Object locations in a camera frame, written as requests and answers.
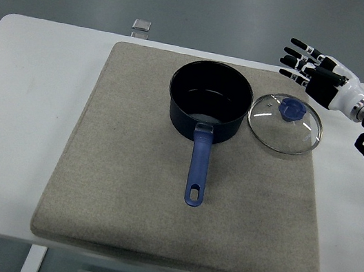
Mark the glass lid with blue knob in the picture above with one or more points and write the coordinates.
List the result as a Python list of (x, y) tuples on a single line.
[(291, 109)]

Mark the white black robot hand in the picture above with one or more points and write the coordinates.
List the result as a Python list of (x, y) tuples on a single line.
[(341, 89)]

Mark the beige fabric mat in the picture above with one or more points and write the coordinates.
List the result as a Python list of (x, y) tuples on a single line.
[(110, 166)]

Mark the small silver floor plate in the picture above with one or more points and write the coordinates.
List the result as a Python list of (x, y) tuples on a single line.
[(141, 24)]

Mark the white table leg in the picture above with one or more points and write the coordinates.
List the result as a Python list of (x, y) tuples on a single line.
[(33, 263)]

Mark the dark blue saucepan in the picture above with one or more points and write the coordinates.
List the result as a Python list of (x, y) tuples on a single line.
[(198, 166)]

